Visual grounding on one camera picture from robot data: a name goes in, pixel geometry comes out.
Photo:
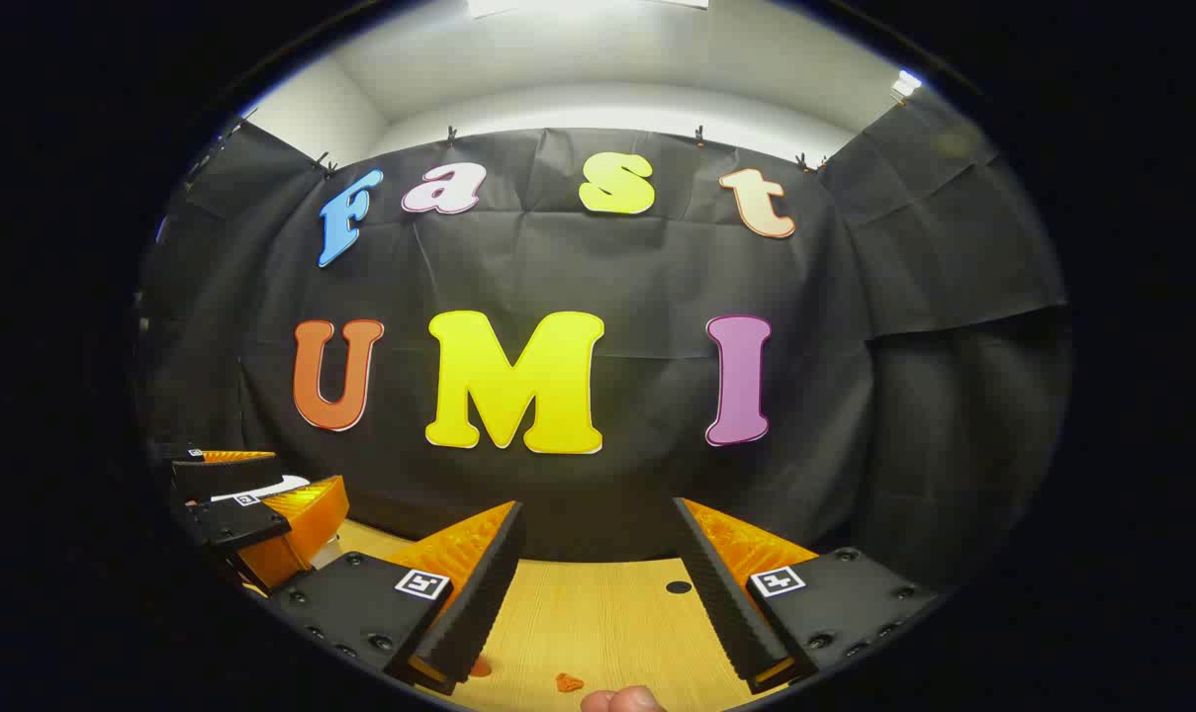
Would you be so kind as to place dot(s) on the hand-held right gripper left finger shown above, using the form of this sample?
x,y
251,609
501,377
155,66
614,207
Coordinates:
x,y
484,583

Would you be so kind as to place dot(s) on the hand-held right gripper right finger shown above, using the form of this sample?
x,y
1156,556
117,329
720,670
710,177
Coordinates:
x,y
721,593

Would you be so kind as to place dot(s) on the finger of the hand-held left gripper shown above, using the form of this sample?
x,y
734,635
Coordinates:
x,y
222,477
236,524

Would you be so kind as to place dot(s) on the orange paper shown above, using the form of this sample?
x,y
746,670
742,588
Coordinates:
x,y
569,682

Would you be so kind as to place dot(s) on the wooden desktop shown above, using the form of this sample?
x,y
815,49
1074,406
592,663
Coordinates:
x,y
598,623

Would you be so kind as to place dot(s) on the black backdrop cloth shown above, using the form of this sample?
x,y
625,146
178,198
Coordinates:
x,y
647,277

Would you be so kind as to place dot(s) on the white ceiling light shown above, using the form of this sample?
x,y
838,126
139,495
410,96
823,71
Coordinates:
x,y
578,6

